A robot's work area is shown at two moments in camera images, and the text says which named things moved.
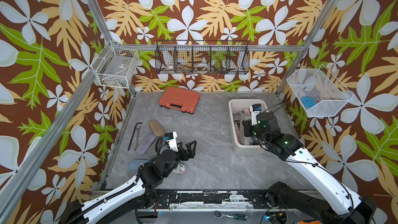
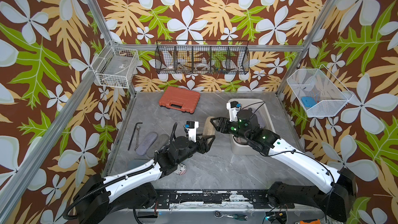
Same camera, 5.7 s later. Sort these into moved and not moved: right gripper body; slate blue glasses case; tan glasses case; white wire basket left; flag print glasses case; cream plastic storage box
Moved: right gripper body; tan glasses case
Not moved: cream plastic storage box; flag print glasses case; white wire basket left; slate blue glasses case
